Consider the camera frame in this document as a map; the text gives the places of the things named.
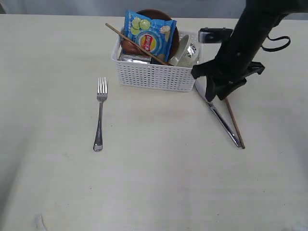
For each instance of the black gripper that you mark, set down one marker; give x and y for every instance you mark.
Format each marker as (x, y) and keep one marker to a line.
(225, 74)

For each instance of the brown wooden chopstick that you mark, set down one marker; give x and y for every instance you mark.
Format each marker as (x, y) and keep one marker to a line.
(136, 45)
(235, 123)

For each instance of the silver metal table knife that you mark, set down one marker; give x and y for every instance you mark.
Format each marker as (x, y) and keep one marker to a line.
(231, 134)

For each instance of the silver metal fork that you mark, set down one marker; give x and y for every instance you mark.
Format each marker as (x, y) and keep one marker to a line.
(102, 91)

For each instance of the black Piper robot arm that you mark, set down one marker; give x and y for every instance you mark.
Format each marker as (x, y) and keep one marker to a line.
(254, 25)

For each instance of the grey speckled ceramic bowl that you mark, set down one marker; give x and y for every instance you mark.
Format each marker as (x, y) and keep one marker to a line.
(187, 54)

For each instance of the white perforated plastic basket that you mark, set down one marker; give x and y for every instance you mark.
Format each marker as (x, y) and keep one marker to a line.
(152, 76)

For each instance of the silver foil packet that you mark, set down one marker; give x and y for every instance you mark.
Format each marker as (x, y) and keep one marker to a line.
(135, 58)

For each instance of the blue Lays chips bag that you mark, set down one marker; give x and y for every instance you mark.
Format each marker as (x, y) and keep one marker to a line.
(150, 39)

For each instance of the brown wooden spoon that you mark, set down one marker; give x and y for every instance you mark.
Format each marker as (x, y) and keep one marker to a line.
(129, 48)

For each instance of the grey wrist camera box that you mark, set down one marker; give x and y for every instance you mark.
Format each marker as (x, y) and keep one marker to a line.
(214, 35)

